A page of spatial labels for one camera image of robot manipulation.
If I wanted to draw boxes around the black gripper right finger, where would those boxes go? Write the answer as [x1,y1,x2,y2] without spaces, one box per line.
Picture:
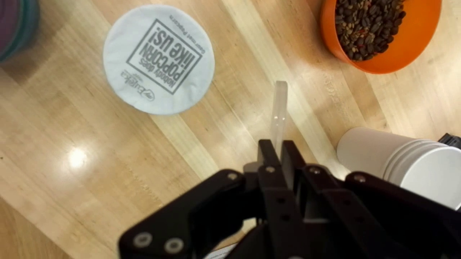
[280,139,461,259]

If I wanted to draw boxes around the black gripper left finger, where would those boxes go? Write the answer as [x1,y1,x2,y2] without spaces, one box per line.
[118,138,301,259]

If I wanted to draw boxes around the white popcorn can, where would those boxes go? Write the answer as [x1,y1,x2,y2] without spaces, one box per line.
[102,4,216,116]

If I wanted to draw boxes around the stacked white cups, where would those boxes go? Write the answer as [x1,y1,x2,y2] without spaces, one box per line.
[335,126,461,212]

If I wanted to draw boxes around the orange bowl with beans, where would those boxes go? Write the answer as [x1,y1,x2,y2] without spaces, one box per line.
[319,0,443,74]

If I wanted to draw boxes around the purple and teal bowl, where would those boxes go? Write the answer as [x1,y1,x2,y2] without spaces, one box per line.
[0,0,40,63]

